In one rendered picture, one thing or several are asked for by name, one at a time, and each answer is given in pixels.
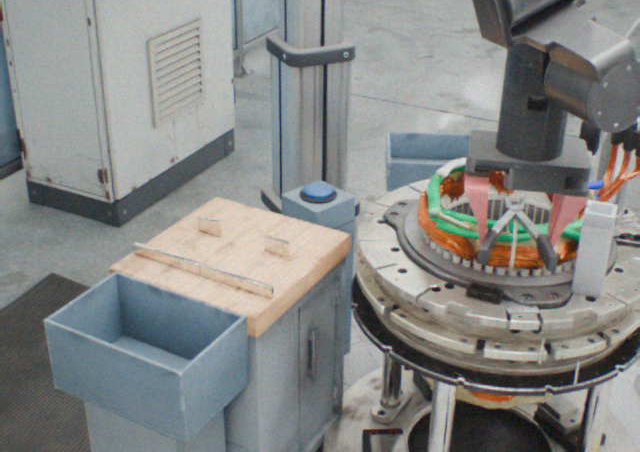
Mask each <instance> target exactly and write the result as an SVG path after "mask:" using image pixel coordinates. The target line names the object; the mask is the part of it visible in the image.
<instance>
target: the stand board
mask: <svg viewBox="0 0 640 452"><path fill-rule="evenodd" d="M199 215H202V216H205V217H209V218H212V219H215V220H219V221H221V228H222V236H221V237H217V236H214V235H210V234H207V233H204V232H200V231H198V216H199ZM265 235H270V236H273V237H277V238H280V239H284V240H287V241H290V256H289V257H288V258H286V257H283V256H280V255H276V254H273V253H270V252H267V251H265V245H264V236H265ZM350 241H351V235H350V234H348V233H345V232H341V231H338V230H334V229H330V228H327V227H323V226H320V225H316V224H314V223H310V222H306V221H303V220H299V219H296V218H292V217H288V216H285V215H281V214H278V213H274V212H271V211H267V210H263V209H260V208H256V207H253V206H249V205H246V204H242V203H238V202H235V201H231V200H228V199H224V198H220V197H217V196H216V197H214V198H213V199H211V200H210V201H208V202H207V203H205V204H204V205H202V206H201V207H199V208H198V209H196V210H195V211H193V212H192V213H190V214H189V215H188V216H187V217H185V218H184V219H182V220H181V221H179V222H178V223H176V224H175V225H173V226H172V227H170V228H169V229H167V230H166V231H164V232H163V233H161V234H160V235H158V236H157V237H155V238H154V239H152V240H151V241H149V242H148V243H146V244H145V245H148V246H151V247H154V248H157V249H160V250H163V251H166V252H169V253H173V254H176V255H179V256H182V257H185V258H188V259H191V260H193V261H196V262H200V263H201V264H202V263H203V264H206V265H209V266H212V267H215V268H218V269H221V270H225V271H228V272H231V273H234V274H237V275H240V276H243V277H246V278H250V279H253V280H256V281H259V282H262V283H265V284H268V285H271V286H274V298H273V299H272V300H271V299H268V298H265V297H262V296H259V295H256V294H253V293H250V292H247V291H244V290H240V289H237V288H234V287H231V286H228V285H225V284H222V283H219V282H216V281H213V280H210V279H207V278H204V277H201V276H198V275H195V274H192V273H190V272H187V271H184V270H181V269H177V268H174V267H171V266H168V265H165V264H162V263H159V262H156V261H153V260H150V259H147V258H144V257H141V256H138V255H135V254H134V252H133V253H131V254H130V255H128V256H127V257H125V258H124V259H122V260H121V261H119V262H117V264H115V265H114V266H112V267H111V268H110V275H112V274H113V273H115V272H116V271H117V272H119V273H122V274H125V275H128V276H131V277H134V278H137V279H140V280H143V281H146V282H149V283H151V284H154V285H157V286H160V287H163V288H166V289H169V290H172V291H175V292H178V293H181V294H184V295H186V296H189V297H192V298H195V299H197V300H200V301H203V302H206V303H209V304H212V305H215V306H218V307H221V308H223V309H226V310H229V311H232V312H235V313H238V314H241V315H244V316H247V334H248V335H251V336H254V337H258V336H259V335H260V334H261V333H262V332H263V331H265V330H266V329H268V328H269V327H270V326H271V325H272V324H273V323H274V322H275V321H276V320H278V319H279V318H280V317H281V316H282V315H283V314H284V313H285V312H286V311H287V310H288V309H289V308H291V307H292V306H293V305H294V304H295V303H296V302H297V301H298V300H299V299H300V298H301V297H302V296H303V295H305V294H306V293H307V292H308V291H309V290H310V289H311V288H312V287H313V286H314V285H315V284H316V283H317V282H318V281H319V280H320V279H321V278H322V277H323V276H324V275H325V274H326V273H327V272H328V271H330V270H331V269H332V268H333V267H334V266H335V265H336V264H337V263H338V262H339V261H340V260H341V259H343V258H344V257H345V256H346V255H347V254H348V253H349V252H350Z"/></svg>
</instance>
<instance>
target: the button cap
mask: <svg viewBox="0 0 640 452"><path fill-rule="evenodd" d="M304 195H305V196H306V197H308V198H312V199H325V198H329V197H331V196H332V195H333V187H332V186H331V185H329V184H327V183H324V182H312V183H309V184H307V185H306V186H305V187H304Z"/></svg>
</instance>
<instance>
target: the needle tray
mask: <svg viewBox="0 0 640 452"><path fill-rule="evenodd" d="M469 137H470V134H445V133H413V132H387V141H386V191H394V190H396V189H398V188H400V187H403V186H406V185H409V184H411V183H415V182H422V181H426V180H431V179H432V177H433V176H434V175H435V174H436V172H437V171H438V170H440V169H442V168H443V167H444V166H445V165H446V164H447V163H449V162H451V161H453V160H455V159H461V158H466V152H467V151H468V149H469Z"/></svg>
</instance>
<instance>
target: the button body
mask: <svg viewBox="0 0 640 452"><path fill-rule="evenodd" d="M305 186H306V185H304V186H301V187H299V188H296V189H294V190H291V191H289V192H286V193H283V194H282V215H285V216H288V217H292V218H296V219H299V220H303V221H306V222H310V223H314V224H316V225H320V226H323V227H327V228H330V229H334V230H338V231H341V232H345V233H348V234H350V235H351V241H350V252H349V253H348V254H347V255H346V287H345V324H344V355H345V354H347V353H349V352H350V341H351V306H350V287H351V282H352V276H353V244H354V211H355V196H353V195H351V194H349V193H347V192H345V191H343V190H341V189H339V188H337V187H335V186H332V185H331V186H332V187H333V189H335V190H336V192H337V197H336V198H335V199H334V200H333V201H331V202H328V203H322V204H315V203H309V202H306V201H304V200H302V199H301V197H300V191H301V189H303V188H304V187H305Z"/></svg>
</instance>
